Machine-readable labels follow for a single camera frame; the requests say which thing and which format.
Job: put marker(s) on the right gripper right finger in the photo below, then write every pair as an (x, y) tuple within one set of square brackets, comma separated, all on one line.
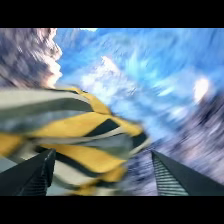
[(180, 176)]

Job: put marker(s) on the yellow grey striped garment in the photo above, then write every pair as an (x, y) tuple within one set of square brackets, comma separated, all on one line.
[(83, 133)]

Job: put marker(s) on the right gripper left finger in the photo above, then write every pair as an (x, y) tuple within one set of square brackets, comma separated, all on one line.
[(30, 176)]

